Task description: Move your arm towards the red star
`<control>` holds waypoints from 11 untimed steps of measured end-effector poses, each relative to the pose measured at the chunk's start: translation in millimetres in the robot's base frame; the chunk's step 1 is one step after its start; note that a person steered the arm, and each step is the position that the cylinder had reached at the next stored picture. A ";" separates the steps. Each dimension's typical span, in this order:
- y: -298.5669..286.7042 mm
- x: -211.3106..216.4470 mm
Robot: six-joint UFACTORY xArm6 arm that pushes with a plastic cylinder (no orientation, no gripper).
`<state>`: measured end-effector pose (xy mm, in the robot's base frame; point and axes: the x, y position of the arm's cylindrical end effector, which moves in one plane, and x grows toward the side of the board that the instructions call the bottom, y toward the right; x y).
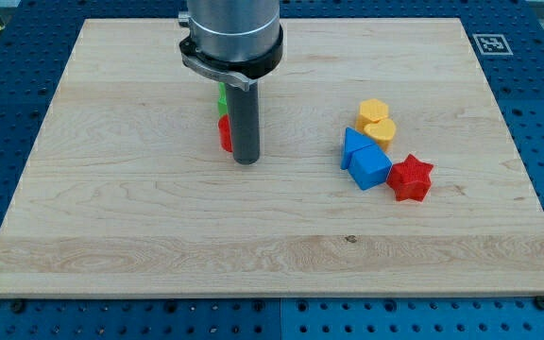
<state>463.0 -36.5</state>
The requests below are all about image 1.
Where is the yellow hexagon block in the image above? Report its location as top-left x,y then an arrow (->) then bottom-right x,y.
355,98 -> 389,132

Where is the white fiducial marker tag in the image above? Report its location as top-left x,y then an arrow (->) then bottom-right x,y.
472,33 -> 513,56

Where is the blue cube block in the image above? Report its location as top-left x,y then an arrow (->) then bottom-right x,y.
348,144 -> 392,191

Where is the yellow heart block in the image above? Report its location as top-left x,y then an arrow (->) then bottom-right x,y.
364,118 -> 397,151

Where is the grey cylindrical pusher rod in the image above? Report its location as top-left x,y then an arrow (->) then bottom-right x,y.
226,82 -> 260,165

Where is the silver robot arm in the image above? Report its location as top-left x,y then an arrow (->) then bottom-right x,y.
178,0 -> 283,92

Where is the wooden board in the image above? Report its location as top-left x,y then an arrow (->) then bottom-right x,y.
0,18 -> 544,298

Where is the blue triangle block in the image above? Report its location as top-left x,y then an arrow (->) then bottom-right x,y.
340,127 -> 375,170

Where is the red star block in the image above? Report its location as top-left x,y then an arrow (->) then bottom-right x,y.
386,154 -> 434,202

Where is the red round block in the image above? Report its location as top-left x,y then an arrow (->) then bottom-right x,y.
217,114 -> 232,152

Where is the green block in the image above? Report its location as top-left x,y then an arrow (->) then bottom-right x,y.
217,82 -> 228,118

